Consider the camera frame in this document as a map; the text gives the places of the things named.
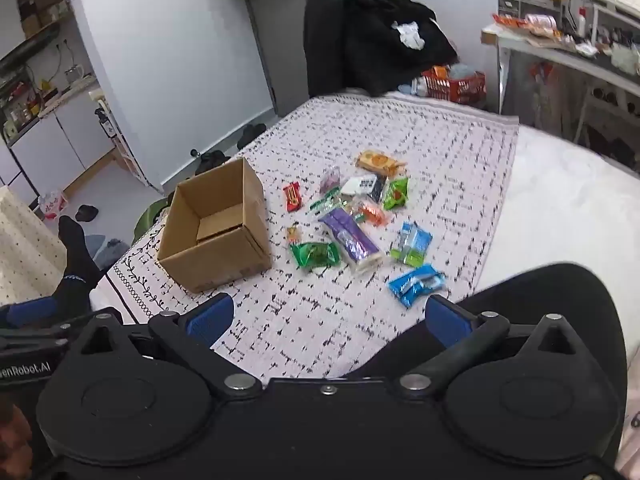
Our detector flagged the blue green snack packet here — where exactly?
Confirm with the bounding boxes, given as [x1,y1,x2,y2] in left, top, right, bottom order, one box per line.
[390,222,433,269]

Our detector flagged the purple wafer pack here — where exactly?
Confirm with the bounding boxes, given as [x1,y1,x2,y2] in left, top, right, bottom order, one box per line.
[319,207,383,272]

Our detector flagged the orange sausage snack bag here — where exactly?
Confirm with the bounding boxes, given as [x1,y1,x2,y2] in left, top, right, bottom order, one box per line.
[349,196,388,226]

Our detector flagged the white black snack packet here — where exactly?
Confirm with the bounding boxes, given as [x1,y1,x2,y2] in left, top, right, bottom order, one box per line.
[341,174,386,203]

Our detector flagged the orange cracker packet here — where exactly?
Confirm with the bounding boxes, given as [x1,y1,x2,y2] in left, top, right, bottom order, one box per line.
[356,150,406,178]

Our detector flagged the purple round snack packet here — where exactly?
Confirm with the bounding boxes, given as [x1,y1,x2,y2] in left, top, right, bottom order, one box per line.
[320,166,341,195]

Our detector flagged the person's left hand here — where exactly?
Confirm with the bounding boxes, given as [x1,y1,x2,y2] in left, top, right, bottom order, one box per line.
[0,396,32,480]

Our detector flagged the black sock foot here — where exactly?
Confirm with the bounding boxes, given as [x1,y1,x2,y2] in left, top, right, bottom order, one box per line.
[51,216,101,323]

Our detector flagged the dotted cream tablecloth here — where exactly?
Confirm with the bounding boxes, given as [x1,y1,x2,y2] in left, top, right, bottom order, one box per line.
[0,186,66,306]

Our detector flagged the open cardboard box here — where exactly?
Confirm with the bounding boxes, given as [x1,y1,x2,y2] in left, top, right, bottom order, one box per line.
[157,158,271,292]

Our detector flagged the green cartoon floor mat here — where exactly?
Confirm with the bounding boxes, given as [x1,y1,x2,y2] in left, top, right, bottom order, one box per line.
[134,198,170,243]

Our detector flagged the red white plastic bag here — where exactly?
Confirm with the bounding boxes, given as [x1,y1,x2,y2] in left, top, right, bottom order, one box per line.
[38,190,68,220]

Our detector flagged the small yellow candy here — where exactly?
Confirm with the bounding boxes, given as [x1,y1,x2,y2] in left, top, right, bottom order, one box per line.
[286,226,300,245]

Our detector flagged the light green snack packet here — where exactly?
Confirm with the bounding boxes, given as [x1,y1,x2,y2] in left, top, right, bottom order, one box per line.
[383,177,409,210]

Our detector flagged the white black-patterned bed blanket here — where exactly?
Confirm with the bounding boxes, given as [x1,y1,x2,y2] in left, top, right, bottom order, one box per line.
[99,94,518,380]

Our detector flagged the red candy bar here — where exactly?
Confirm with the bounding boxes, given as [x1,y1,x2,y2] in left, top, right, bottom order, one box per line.
[283,182,303,212]

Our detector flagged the white kitchen cabinet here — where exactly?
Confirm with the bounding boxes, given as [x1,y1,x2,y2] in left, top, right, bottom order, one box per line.
[8,76,115,197]

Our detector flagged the green striped biscuit packet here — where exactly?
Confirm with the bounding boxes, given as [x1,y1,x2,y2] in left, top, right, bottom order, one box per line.
[310,186,343,217]

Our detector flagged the black slippers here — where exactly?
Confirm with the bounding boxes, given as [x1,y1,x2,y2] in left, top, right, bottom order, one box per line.
[236,122,267,151]

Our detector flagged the red plastic basket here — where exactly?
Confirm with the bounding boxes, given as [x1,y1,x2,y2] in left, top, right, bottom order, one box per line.
[422,65,486,105]

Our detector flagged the black clothes pile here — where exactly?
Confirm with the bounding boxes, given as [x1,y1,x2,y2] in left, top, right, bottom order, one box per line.
[303,0,458,98]

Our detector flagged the cluttered white desk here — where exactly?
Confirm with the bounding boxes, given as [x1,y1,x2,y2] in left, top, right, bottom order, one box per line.
[480,0,639,166]

